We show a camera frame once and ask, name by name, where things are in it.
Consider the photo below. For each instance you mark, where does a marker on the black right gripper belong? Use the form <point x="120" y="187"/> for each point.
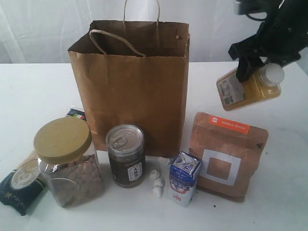
<point x="278" y="39"/>

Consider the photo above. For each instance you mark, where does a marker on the yellow grain plastic bottle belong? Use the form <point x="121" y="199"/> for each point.
<point x="262" y="85"/>

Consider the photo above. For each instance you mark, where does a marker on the brown kraft pouch orange label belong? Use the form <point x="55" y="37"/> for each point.
<point x="230" y="153"/>

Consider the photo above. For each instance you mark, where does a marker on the large brown paper bag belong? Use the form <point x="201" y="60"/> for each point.
<point x="134" y="72"/>

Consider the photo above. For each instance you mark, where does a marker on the blue white milk carton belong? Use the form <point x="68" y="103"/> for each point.
<point x="183" y="177"/>

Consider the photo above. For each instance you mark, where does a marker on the clear nut jar gold lid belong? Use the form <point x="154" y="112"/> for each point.
<point x="67" y="160"/>

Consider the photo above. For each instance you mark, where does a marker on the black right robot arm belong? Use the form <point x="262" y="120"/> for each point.
<point x="300" y="7"/>

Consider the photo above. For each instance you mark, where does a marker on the spaghetti packet dark blue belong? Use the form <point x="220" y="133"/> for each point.
<point x="23" y="185"/>

